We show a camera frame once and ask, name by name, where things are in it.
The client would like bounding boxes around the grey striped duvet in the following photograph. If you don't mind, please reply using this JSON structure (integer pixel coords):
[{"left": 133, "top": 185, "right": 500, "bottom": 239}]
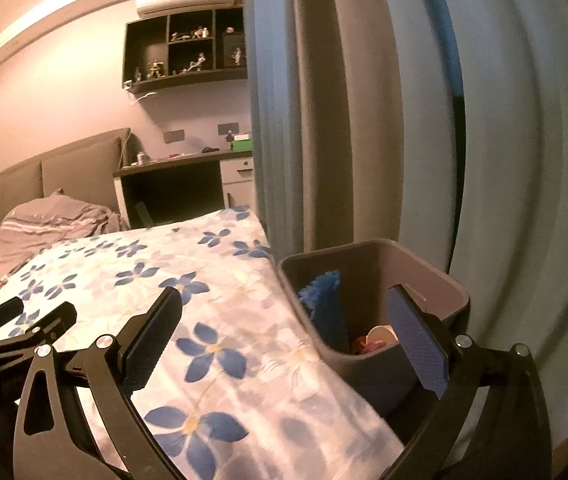
[{"left": 0, "top": 192, "right": 127, "bottom": 306}]

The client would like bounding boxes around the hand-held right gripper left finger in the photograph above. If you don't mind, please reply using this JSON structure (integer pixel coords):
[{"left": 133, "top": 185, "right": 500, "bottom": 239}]
[{"left": 12, "top": 286, "right": 185, "bottom": 480}]

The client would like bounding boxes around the blue fuzzy duster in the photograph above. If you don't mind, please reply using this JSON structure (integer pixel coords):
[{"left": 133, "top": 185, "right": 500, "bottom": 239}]
[{"left": 297, "top": 270, "right": 349, "bottom": 351}]

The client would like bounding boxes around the dark grey plastic bin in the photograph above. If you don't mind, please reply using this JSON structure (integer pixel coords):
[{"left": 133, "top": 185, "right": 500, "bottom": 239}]
[{"left": 280, "top": 238, "right": 471, "bottom": 416}]

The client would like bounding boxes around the grey-blue curtain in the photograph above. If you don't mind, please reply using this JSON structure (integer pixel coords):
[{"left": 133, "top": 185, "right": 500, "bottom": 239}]
[{"left": 241, "top": 0, "right": 568, "bottom": 441}]

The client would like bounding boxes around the yellow-rimmed red paper cup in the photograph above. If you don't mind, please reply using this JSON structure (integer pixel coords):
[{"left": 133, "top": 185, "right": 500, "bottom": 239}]
[{"left": 366, "top": 325, "right": 397, "bottom": 350}]

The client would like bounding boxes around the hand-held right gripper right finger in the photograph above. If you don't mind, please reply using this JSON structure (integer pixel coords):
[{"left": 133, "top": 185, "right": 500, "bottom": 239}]
[{"left": 385, "top": 284, "right": 552, "bottom": 480}]

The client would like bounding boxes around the group of small figurines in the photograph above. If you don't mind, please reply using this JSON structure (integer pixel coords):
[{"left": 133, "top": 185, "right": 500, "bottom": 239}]
[{"left": 132, "top": 25, "right": 245, "bottom": 81}]

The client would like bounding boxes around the dark wall shelf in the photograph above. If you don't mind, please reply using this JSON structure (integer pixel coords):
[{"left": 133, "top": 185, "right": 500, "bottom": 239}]
[{"left": 122, "top": 6, "right": 249, "bottom": 95}]

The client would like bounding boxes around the blue floral bed sheet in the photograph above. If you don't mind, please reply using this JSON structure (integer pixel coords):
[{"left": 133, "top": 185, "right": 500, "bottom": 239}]
[{"left": 0, "top": 204, "right": 407, "bottom": 480}]

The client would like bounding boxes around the white drawer cabinet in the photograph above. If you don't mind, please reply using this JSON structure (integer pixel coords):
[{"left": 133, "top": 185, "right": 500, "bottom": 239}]
[{"left": 220, "top": 156, "right": 255, "bottom": 208}]

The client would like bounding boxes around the dark top desk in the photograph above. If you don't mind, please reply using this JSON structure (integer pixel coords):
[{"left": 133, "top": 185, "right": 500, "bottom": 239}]
[{"left": 112, "top": 149, "right": 255, "bottom": 228}]

